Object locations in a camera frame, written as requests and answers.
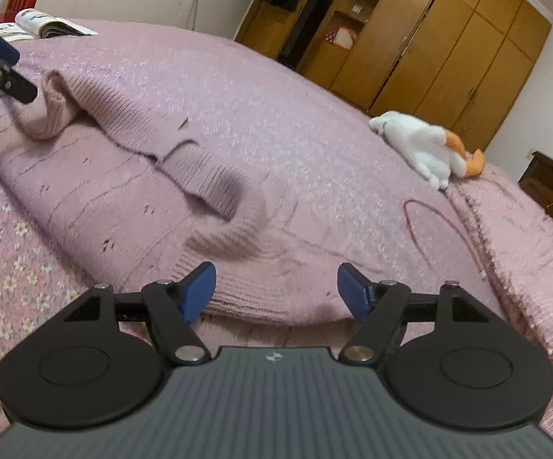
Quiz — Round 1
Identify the thin red cable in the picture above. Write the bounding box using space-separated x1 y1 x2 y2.
402 199 553 366

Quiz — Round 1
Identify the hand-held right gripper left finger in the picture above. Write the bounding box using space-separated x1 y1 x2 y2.
61 262 218 365

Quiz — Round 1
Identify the open magazine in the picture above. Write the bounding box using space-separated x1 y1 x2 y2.
0 8 99 41

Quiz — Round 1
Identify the lilac knit cardigan sweater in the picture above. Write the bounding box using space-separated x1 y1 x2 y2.
0 69 497 327

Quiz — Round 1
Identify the brown wooden wardrobe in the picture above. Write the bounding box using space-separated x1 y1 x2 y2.
233 0 552 154

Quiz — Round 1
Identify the pink box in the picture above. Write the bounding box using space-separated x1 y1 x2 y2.
324 26 358 51

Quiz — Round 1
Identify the white and orange plush toy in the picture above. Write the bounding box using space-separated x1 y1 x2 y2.
369 111 488 191

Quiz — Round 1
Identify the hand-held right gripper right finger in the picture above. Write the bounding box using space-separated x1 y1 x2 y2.
338 263 495 364

